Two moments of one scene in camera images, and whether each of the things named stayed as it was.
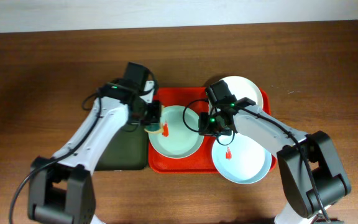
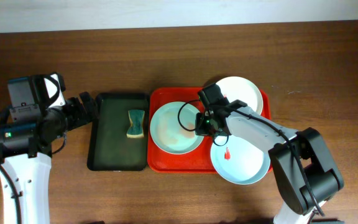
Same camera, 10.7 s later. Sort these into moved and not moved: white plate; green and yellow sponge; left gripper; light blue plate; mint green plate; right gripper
Moved: left gripper; green and yellow sponge
Not moved: mint green plate; white plate; light blue plate; right gripper
